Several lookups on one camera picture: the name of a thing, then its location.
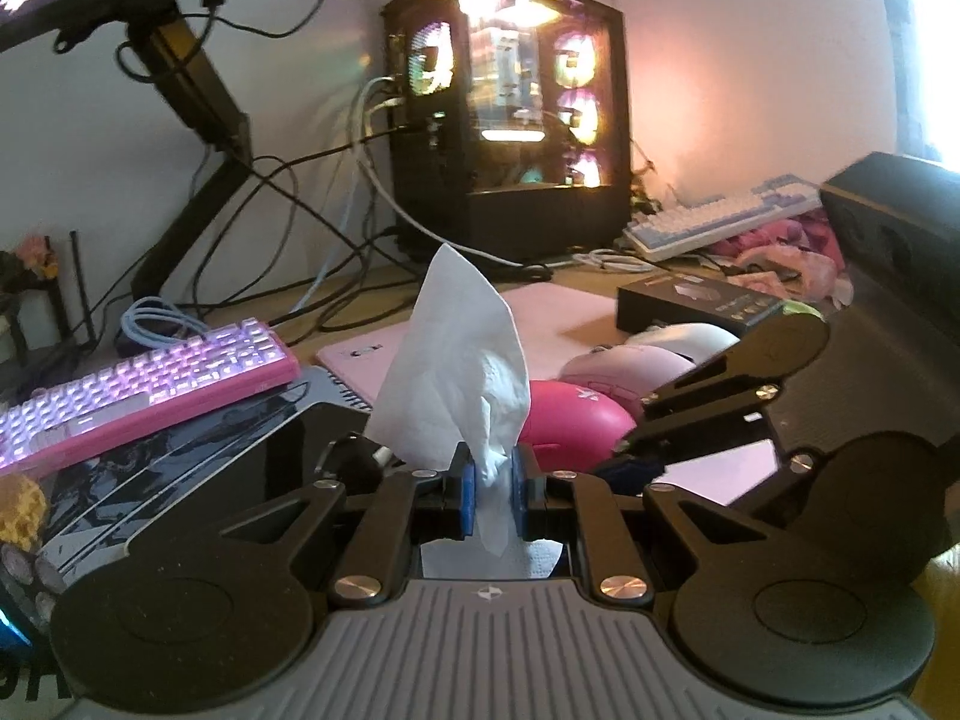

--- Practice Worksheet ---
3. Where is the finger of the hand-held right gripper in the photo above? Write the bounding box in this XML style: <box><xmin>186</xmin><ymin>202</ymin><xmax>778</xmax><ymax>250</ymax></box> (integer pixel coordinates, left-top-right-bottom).
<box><xmin>641</xmin><ymin>340</ymin><xmax>782</xmax><ymax>422</ymax></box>
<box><xmin>613</xmin><ymin>406</ymin><xmax>820</xmax><ymax>479</ymax></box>

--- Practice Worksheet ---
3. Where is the small flower bunch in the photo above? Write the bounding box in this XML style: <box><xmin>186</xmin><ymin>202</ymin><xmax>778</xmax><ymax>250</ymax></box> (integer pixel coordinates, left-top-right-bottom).
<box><xmin>0</xmin><ymin>234</ymin><xmax>61</xmax><ymax>290</ymax></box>

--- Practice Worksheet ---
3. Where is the black router antenna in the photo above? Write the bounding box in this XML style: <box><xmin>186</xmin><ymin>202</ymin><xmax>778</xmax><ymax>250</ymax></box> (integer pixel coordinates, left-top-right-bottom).
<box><xmin>69</xmin><ymin>231</ymin><xmax>100</xmax><ymax>352</ymax></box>

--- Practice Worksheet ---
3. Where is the white tissue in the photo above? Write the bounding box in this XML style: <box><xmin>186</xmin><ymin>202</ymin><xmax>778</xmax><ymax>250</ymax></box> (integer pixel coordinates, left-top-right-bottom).
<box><xmin>365</xmin><ymin>244</ymin><xmax>563</xmax><ymax>580</ymax></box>

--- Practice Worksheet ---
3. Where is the hot pink mouse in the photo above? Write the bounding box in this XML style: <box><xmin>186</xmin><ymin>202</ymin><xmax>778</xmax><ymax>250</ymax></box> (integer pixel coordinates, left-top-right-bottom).
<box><xmin>517</xmin><ymin>380</ymin><xmax>638</xmax><ymax>470</ymax></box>

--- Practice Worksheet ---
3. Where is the pink cloth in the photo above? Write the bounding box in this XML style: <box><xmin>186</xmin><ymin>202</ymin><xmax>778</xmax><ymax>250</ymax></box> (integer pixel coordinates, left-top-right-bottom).
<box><xmin>709</xmin><ymin>208</ymin><xmax>854</xmax><ymax>302</ymax></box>

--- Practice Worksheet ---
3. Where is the black monitor stand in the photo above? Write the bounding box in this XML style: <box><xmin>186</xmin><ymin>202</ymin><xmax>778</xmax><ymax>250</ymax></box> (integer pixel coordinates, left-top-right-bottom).
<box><xmin>124</xmin><ymin>0</ymin><xmax>254</xmax><ymax>302</ymax></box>

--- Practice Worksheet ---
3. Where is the pink backlit keyboard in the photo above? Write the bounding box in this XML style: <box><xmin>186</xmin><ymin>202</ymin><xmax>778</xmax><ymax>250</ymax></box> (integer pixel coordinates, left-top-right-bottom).
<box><xmin>0</xmin><ymin>319</ymin><xmax>299</xmax><ymax>475</ymax></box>

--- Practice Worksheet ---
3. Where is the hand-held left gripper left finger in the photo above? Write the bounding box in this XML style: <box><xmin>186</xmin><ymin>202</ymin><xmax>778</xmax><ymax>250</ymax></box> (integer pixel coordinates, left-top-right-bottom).
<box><xmin>217</xmin><ymin>442</ymin><xmax>477</xmax><ymax>610</ymax></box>

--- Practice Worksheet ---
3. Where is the yellow plush toy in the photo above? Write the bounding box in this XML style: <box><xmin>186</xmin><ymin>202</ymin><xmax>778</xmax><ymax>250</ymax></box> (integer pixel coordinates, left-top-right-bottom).
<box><xmin>0</xmin><ymin>475</ymin><xmax>47</xmax><ymax>550</ymax></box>

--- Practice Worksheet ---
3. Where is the black glass computer case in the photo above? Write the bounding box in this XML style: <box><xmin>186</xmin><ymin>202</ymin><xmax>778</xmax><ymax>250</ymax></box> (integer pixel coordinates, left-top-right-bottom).
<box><xmin>381</xmin><ymin>0</ymin><xmax>635</xmax><ymax>262</ymax></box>

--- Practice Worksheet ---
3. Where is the white mouse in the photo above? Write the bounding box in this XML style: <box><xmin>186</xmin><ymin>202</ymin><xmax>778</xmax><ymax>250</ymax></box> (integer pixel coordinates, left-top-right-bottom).
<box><xmin>626</xmin><ymin>322</ymin><xmax>741</xmax><ymax>362</ymax></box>

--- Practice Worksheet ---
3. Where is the black cable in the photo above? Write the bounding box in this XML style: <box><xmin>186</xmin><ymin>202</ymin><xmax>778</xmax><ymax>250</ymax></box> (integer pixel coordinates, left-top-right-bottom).
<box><xmin>247</xmin><ymin>124</ymin><xmax>410</xmax><ymax>200</ymax></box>

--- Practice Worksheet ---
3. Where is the light blue coiled cable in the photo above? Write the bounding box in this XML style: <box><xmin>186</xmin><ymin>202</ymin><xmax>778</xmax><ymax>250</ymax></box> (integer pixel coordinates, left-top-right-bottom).
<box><xmin>118</xmin><ymin>296</ymin><xmax>209</xmax><ymax>350</ymax></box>

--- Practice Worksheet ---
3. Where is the white cable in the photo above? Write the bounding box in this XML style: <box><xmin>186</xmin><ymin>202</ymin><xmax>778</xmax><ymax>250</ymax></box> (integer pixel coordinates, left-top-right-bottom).
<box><xmin>341</xmin><ymin>77</ymin><xmax>527</xmax><ymax>269</ymax></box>

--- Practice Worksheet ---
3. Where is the black glossy container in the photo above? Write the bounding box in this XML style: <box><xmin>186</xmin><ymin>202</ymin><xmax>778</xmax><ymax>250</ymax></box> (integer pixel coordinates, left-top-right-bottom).
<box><xmin>45</xmin><ymin>379</ymin><xmax>380</xmax><ymax>567</ymax></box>

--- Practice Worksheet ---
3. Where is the white and blue keyboard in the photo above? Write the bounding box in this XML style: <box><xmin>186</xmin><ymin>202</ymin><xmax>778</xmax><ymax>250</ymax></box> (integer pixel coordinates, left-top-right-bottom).
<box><xmin>622</xmin><ymin>175</ymin><xmax>823</xmax><ymax>262</ymax></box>

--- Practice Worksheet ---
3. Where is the black cardboard box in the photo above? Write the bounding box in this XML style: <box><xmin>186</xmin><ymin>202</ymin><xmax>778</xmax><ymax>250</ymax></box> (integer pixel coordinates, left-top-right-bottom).
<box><xmin>616</xmin><ymin>272</ymin><xmax>785</xmax><ymax>335</ymax></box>

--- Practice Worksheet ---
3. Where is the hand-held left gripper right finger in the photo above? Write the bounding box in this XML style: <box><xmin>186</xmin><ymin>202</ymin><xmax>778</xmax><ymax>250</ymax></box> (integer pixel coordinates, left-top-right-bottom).
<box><xmin>513</xmin><ymin>444</ymin><xmax>760</xmax><ymax>610</ymax></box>

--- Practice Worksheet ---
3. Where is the light pink mouse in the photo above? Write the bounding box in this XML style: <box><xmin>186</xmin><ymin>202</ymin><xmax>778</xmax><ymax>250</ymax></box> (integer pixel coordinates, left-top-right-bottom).
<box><xmin>559</xmin><ymin>345</ymin><xmax>696</xmax><ymax>415</ymax></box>

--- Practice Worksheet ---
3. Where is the pink mouse pad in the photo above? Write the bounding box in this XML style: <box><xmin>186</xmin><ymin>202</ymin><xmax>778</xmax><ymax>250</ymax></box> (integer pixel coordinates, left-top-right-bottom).
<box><xmin>315</xmin><ymin>283</ymin><xmax>640</xmax><ymax>412</ymax></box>

